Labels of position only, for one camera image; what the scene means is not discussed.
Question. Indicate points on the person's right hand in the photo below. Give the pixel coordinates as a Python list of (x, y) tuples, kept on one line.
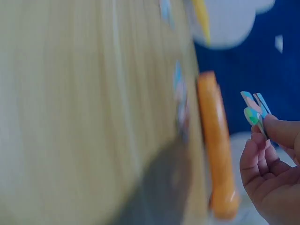
[(276, 187)]

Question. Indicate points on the orange plastic tray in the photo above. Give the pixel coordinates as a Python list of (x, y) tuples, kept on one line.
[(216, 145)]

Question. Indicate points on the yellow plastic tray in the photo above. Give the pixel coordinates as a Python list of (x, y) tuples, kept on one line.
[(203, 20)]

